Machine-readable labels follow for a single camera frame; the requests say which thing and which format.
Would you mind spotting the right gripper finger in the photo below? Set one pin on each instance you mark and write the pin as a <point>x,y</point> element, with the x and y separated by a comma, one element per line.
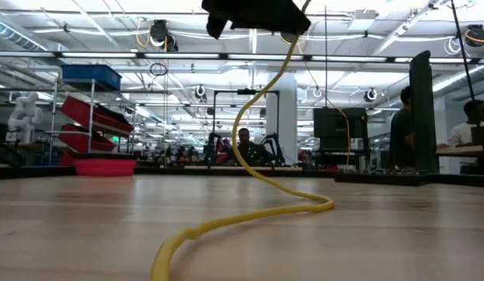
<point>216,27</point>

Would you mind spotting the black table frame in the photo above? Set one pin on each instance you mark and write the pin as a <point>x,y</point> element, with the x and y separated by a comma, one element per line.
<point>226,171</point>

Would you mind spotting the black laptop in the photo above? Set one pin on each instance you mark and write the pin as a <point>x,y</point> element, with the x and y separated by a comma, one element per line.
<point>482,135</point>

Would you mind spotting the white building column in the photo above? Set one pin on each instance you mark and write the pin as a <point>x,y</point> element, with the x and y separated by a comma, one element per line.
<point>282,117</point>

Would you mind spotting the black rig frame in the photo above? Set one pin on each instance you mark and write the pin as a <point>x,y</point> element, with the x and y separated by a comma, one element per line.
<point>214,113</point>

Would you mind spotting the red tray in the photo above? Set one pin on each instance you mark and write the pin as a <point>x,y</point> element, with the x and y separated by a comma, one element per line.
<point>105,167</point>

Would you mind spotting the black monitor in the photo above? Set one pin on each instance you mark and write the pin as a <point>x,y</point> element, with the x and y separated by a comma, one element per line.
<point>339,125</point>

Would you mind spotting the silver ventilation duct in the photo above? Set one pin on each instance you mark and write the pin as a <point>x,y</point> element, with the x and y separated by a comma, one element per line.
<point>15,35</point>

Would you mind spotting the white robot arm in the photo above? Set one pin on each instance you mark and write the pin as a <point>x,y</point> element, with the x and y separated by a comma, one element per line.
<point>25,117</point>

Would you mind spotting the black slanted pole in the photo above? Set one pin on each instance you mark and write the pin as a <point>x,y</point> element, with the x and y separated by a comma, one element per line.
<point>463,50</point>

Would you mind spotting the white junction box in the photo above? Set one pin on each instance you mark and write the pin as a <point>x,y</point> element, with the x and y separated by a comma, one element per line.
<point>363,19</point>

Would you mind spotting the black background robot arm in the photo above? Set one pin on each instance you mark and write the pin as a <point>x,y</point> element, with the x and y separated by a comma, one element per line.
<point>274,148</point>
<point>211,150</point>

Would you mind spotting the blue storage bin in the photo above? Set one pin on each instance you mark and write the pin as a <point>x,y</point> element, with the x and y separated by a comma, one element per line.
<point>91,76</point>

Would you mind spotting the long light strip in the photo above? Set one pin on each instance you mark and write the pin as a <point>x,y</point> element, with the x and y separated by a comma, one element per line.
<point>101,55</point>

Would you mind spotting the metal shelf rack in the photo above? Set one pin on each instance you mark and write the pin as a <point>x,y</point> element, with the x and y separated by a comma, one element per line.
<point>92,117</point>

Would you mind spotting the thin black rod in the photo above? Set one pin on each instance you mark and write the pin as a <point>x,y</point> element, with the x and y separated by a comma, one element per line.
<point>326,58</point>

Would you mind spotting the wooden side table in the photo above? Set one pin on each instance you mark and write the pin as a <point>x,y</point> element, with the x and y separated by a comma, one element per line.
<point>460,150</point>

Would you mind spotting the red storage bin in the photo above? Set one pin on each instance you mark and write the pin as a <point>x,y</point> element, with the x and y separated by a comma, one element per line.
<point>90,115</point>
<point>65,159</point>
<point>82,140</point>

